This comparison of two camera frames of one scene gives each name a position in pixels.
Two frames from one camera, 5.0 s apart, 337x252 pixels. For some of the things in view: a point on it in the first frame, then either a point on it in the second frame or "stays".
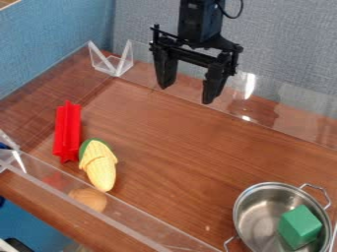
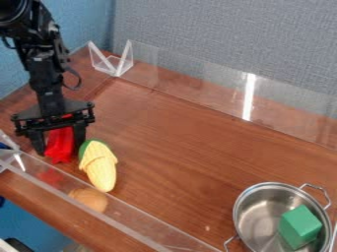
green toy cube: [299, 226] stays
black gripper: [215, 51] → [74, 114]
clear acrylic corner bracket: [113, 65] stays
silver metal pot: [259, 211] stays
